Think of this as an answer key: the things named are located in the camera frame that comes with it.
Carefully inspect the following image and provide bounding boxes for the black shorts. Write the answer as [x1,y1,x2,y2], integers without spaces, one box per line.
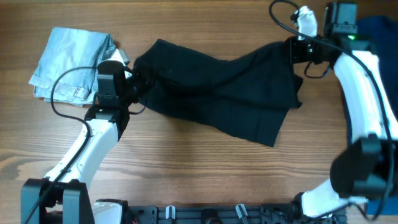
[133,39,303,147]

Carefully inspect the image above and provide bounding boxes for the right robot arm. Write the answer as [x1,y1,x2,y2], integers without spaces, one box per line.
[285,1,397,221]

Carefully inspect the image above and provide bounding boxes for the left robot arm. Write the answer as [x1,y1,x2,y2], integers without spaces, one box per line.
[21,60,152,223]

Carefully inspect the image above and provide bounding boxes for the dark blue garment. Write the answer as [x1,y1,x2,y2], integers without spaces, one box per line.
[343,16,397,215]

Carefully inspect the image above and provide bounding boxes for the folded light blue jeans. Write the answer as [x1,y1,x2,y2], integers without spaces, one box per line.
[29,27,116,106]

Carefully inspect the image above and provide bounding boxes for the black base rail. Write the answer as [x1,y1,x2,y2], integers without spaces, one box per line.
[93,203,348,224]

